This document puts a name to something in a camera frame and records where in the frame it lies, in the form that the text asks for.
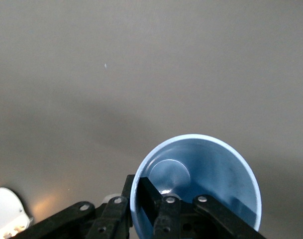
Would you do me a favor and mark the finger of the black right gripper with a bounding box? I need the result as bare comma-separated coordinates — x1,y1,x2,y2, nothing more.
138,176,266,239
16,174,135,239

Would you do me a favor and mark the light blue plastic cup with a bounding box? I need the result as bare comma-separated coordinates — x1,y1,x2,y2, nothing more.
129,133,263,239

